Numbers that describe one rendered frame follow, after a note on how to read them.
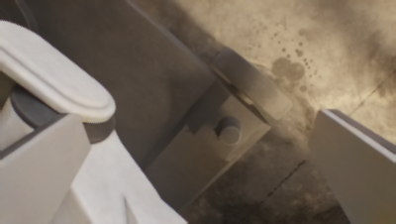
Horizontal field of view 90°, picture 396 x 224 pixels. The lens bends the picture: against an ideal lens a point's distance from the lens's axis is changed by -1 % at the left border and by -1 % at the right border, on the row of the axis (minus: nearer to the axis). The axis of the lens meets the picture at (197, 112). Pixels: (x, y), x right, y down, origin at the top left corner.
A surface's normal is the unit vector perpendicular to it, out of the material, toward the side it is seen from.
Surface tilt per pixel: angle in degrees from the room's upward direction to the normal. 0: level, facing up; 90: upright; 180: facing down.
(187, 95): 0
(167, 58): 0
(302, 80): 0
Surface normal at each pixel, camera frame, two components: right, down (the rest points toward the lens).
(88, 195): 0.64, -0.72
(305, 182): -0.07, 0.29
